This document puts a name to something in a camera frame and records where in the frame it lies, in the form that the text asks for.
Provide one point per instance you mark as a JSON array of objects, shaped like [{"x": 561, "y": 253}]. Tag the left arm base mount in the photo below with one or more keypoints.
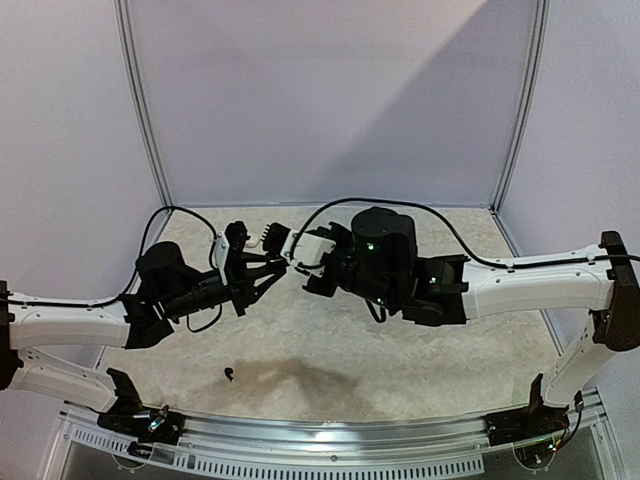
[{"x": 129, "y": 416}]

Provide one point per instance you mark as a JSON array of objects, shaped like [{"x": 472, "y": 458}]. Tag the aluminium frame post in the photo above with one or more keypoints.
[
  {"x": 524, "y": 104},
  {"x": 140, "y": 104}
]

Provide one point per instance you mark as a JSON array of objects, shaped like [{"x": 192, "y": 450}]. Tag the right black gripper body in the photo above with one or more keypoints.
[{"x": 324, "y": 273}]

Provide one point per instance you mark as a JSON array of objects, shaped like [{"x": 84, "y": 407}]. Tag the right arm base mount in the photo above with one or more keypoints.
[{"x": 535, "y": 419}]

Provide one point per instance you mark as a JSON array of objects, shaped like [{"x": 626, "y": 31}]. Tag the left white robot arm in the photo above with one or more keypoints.
[{"x": 169, "y": 290}]

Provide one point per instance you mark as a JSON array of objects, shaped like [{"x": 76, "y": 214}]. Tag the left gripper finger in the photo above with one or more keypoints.
[
  {"x": 271, "y": 261},
  {"x": 261, "y": 279}
]

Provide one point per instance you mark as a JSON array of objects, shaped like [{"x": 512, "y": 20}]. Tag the left aluminium frame post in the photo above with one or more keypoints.
[{"x": 140, "y": 104}]

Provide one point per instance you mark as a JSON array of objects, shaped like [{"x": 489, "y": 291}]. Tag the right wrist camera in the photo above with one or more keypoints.
[{"x": 305, "y": 252}]

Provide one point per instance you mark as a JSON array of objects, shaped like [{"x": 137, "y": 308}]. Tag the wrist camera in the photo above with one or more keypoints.
[
  {"x": 305, "y": 252},
  {"x": 219, "y": 252}
]

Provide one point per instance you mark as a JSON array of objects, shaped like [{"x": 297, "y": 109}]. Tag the right aluminium frame post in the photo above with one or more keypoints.
[{"x": 524, "y": 104}]

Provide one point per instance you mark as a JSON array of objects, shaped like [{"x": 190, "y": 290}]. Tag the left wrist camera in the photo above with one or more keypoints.
[{"x": 219, "y": 252}]

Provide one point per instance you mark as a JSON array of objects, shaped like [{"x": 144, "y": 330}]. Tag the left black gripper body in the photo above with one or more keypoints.
[{"x": 237, "y": 284}]

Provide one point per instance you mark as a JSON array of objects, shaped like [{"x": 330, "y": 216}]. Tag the aluminium front rail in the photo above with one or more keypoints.
[{"x": 214, "y": 447}]

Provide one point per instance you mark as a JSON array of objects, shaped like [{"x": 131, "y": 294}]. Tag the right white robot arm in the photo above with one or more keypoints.
[{"x": 377, "y": 259}]

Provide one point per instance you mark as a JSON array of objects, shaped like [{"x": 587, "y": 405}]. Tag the white earbud charging case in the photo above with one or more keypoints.
[{"x": 253, "y": 242}]

